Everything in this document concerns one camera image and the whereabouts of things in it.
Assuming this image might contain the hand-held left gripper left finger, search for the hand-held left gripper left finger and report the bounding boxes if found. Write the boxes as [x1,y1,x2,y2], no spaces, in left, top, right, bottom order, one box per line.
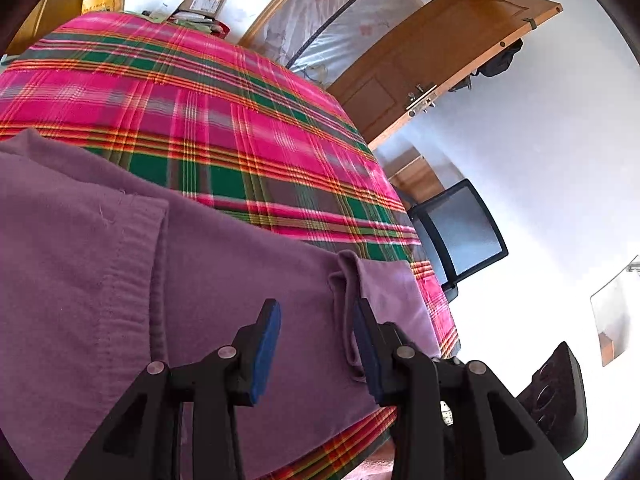
[65,299,282,480]

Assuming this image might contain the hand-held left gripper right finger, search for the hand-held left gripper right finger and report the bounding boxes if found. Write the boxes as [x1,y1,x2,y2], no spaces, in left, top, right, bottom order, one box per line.
[352,300,573,480]

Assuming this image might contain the purple fleece pants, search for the purple fleece pants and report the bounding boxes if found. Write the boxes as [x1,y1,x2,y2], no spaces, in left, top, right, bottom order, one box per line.
[0,128,443,480]

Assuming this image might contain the black office chair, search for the black office chair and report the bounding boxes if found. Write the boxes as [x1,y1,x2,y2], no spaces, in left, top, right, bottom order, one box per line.
[407,178,509,304]

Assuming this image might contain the wooden board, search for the wooden board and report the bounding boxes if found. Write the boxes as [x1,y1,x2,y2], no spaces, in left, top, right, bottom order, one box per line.
[387,155,447,207]

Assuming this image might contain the pink plaid blanket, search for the pink plaid blanket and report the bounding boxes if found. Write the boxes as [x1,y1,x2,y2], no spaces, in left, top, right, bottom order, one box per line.
[0,10,460,480]

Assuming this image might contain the wooden door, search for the wooden door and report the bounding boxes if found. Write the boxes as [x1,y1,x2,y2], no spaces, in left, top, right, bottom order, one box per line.
[327,0,563,147]

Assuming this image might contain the black hanging bag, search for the black hanging bag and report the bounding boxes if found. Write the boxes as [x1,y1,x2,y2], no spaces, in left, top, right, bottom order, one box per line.
[450,39,524,93]

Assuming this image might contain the red basket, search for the red basket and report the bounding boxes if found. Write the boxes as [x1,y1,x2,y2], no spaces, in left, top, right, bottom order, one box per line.
[170,15,233,37]

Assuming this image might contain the clear plastic door curtain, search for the clear plastic door curtain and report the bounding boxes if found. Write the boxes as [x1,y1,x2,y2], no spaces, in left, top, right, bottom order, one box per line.
[265,0,457,89]

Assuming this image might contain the cardboard box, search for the cardboard box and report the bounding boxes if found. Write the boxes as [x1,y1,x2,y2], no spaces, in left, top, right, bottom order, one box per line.
[177,0,229,19]

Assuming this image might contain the yellow bag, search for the yellow bag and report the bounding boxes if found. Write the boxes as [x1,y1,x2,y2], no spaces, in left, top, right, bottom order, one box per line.
[81,0,127,16]

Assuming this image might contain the wooden wardrobe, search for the wooden wardrobe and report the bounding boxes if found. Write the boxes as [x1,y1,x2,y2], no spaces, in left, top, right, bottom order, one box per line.
[7,0,52,57]

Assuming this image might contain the metal door handle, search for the metal door handle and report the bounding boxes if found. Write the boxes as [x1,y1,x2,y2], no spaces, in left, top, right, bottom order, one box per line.
[406,84,439,119]

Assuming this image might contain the wooden door frame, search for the wooden door frame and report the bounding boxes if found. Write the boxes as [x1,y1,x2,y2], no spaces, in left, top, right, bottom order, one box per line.
[237,0,487,51]

